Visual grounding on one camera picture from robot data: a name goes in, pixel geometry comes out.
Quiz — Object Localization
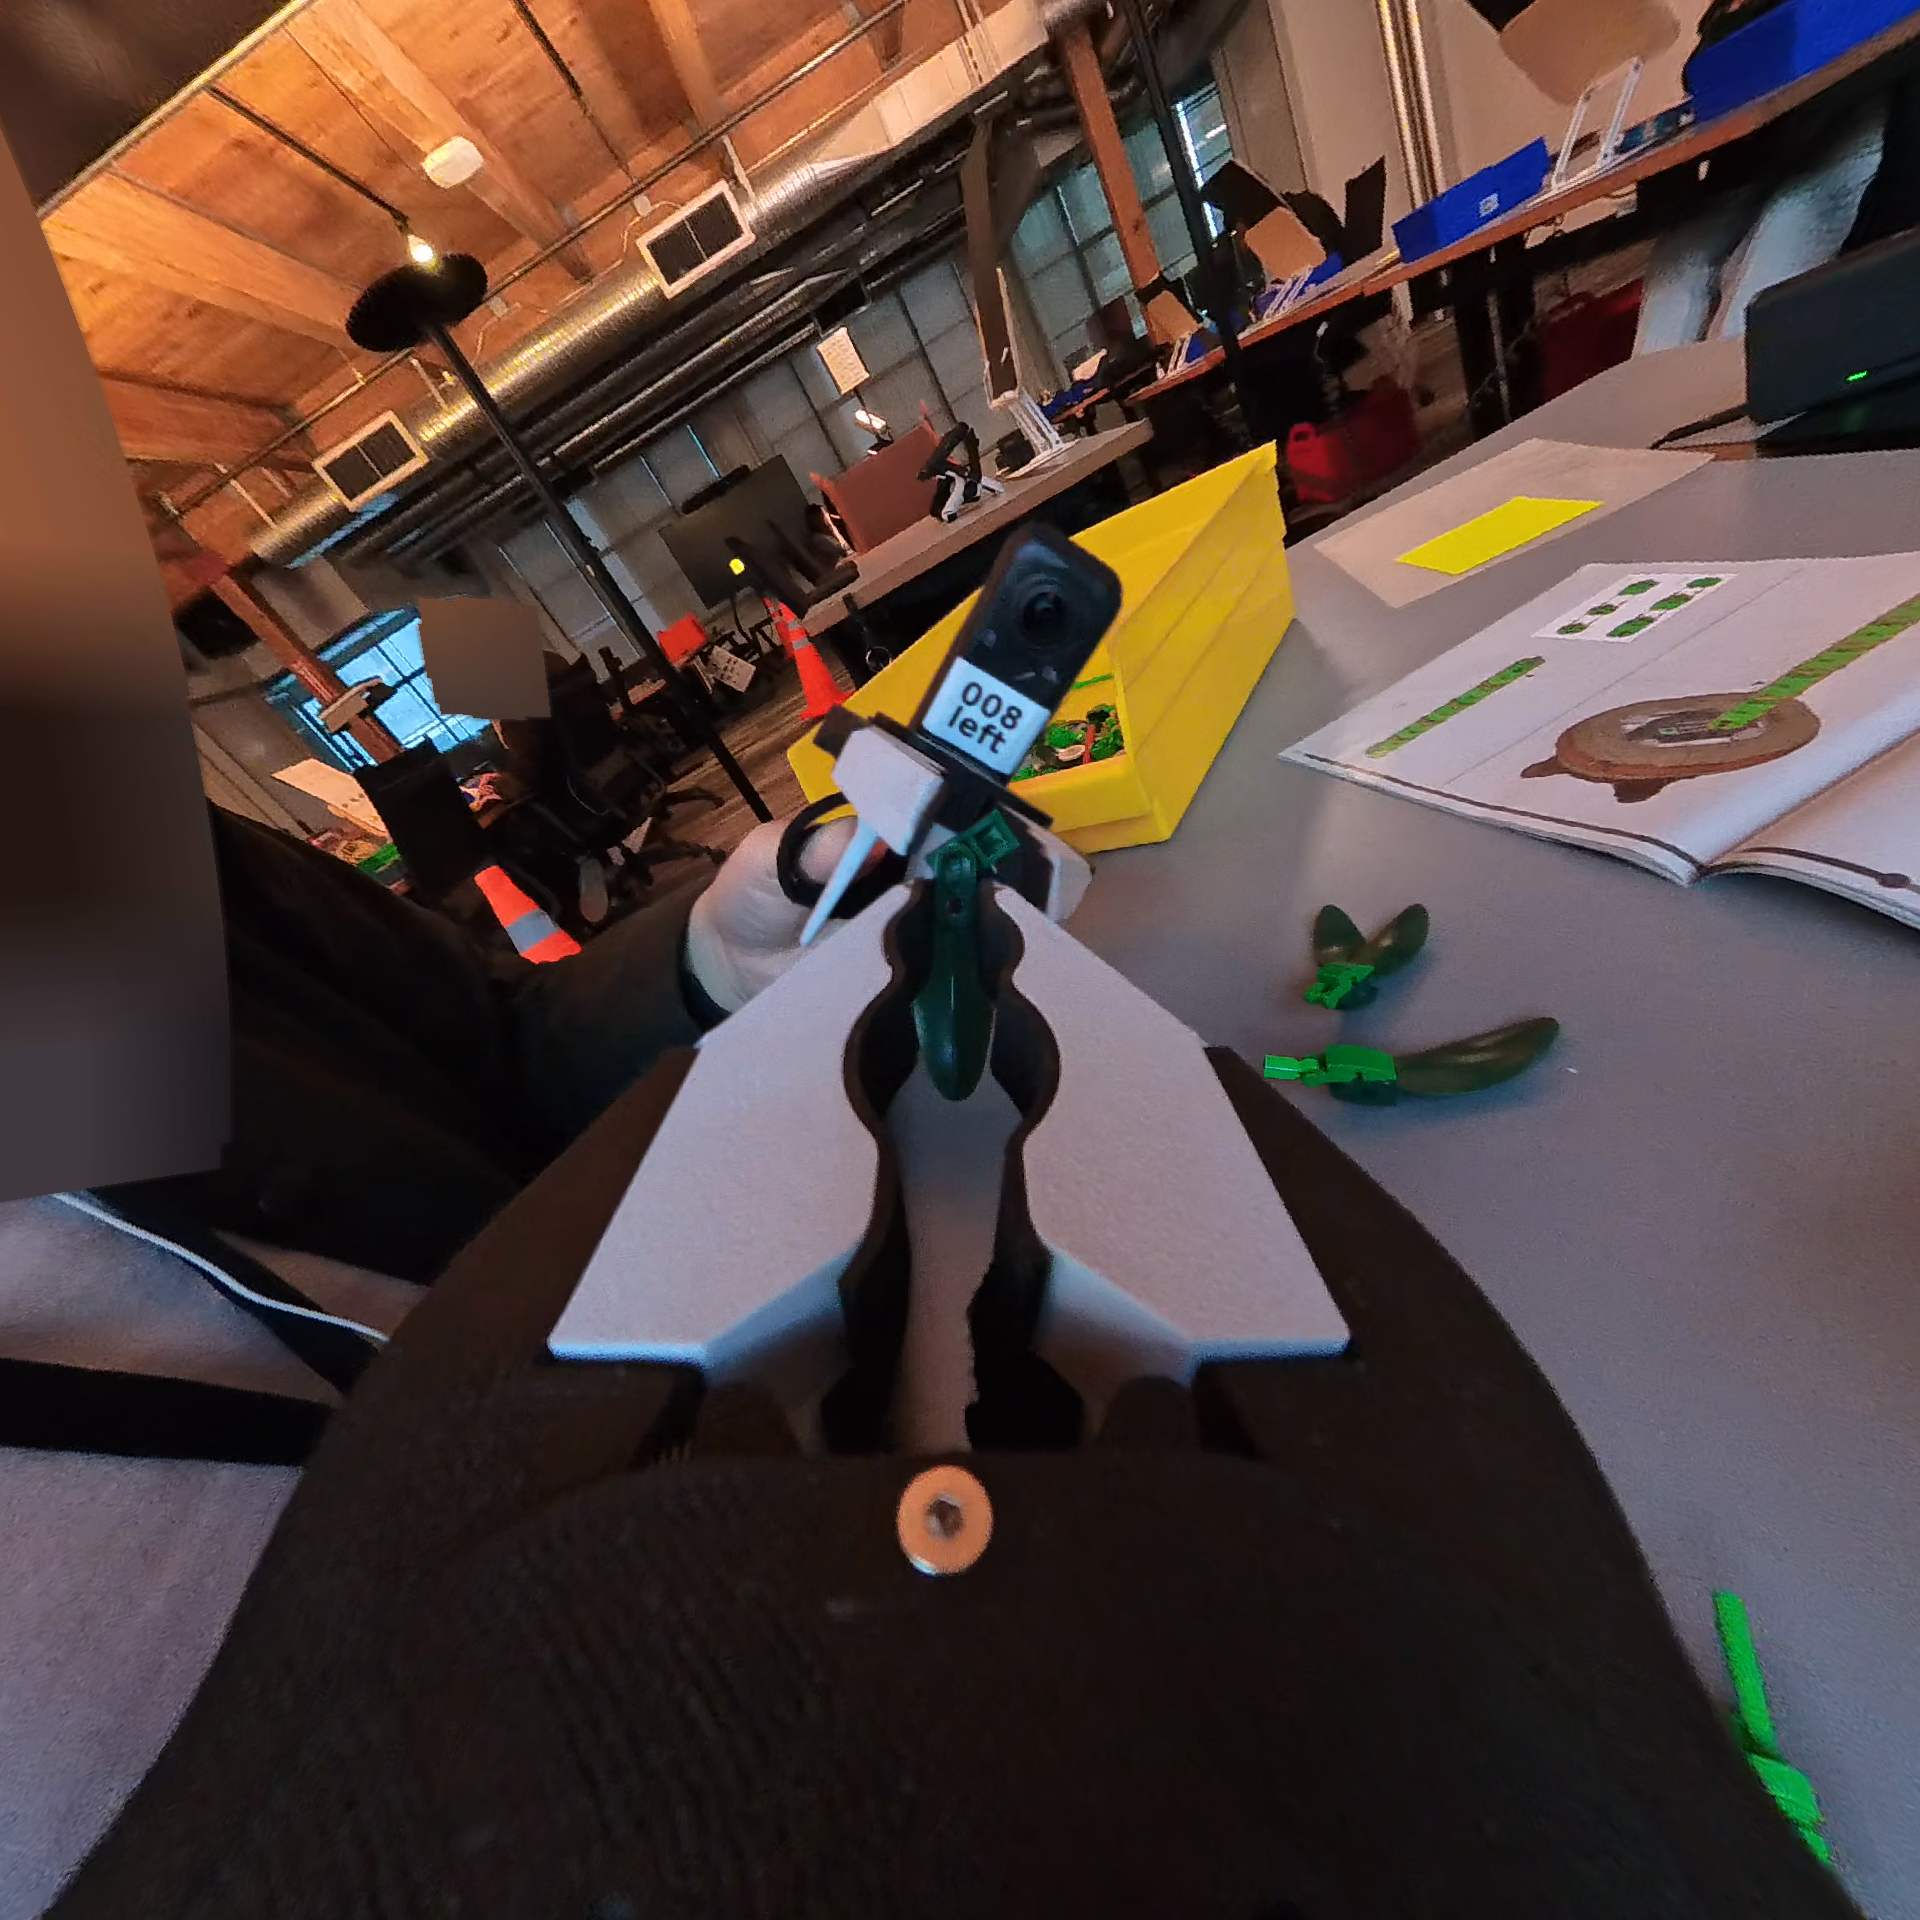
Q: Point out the black monitor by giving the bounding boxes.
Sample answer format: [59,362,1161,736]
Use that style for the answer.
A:
[656,455,826,606]

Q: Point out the blue parts bin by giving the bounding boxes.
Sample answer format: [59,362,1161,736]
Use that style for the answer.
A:
[1681,0,1920,126]
[1393,134,1555,266]

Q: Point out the open instruction booklet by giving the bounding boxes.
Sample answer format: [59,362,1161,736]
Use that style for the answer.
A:
[1281,551,1920,932]

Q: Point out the dark green single leaf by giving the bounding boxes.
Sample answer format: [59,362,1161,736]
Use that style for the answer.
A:
[906,857,1003,1105]

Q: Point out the white tilted board stand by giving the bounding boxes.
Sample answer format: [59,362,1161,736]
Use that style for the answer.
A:
[1498,0,1686,189]

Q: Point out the black office chair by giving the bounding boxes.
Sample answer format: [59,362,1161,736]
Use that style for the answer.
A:
[352,737,505,903]

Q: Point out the red crate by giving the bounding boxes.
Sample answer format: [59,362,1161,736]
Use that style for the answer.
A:
[1288,392,1425,509]

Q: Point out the yellow parts bin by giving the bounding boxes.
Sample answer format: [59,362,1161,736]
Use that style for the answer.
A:
[787,438,1298,857]

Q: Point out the white ceiling air vent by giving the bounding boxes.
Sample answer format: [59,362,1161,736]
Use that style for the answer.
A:
[312,409,432,512]
[634,180,759,296]

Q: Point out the black device with green light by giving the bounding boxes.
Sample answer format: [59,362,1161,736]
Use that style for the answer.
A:
[1745,257,1920,460]

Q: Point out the grey desk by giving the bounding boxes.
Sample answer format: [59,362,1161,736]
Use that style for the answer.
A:
[1035,336,1920,1920]

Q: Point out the pile of green bricks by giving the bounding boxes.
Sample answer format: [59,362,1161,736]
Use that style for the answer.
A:
[1009,704,1130,783]

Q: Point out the orange traffic cone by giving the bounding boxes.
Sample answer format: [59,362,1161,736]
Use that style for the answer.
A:
[762,597,854,724]
[468,858,588,966]

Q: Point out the dark green double leaf assembly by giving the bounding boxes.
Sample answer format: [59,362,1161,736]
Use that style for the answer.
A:
[1259,1014,1566,1110]
[1303,900,1434,1010]

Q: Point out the silver ceiling duct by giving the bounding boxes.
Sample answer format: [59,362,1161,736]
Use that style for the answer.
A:
[240,134,963,569]

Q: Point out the black floor lamp pole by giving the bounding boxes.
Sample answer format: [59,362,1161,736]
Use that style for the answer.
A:
[345,248,783,825]

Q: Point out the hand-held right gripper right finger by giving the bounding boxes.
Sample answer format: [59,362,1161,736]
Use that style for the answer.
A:
[971,890,1355,1454]

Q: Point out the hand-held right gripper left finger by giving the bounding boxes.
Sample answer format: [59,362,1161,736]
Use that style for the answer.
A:
[550,900,913,1454]

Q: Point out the green brick bamboo stalk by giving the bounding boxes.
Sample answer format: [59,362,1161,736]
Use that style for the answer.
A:
[1707,1585,1839,1872]

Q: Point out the person's left hand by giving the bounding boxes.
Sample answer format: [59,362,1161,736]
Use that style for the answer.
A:
[684,823,876,1026]

